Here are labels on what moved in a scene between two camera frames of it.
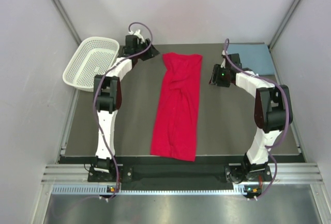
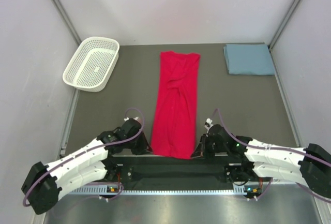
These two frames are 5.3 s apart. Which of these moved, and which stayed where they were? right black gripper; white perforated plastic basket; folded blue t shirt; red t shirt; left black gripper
Moved: right black gripper; left black gripper
Stayed: folded blue t shirt; white perforated plastic basket; red t shirt
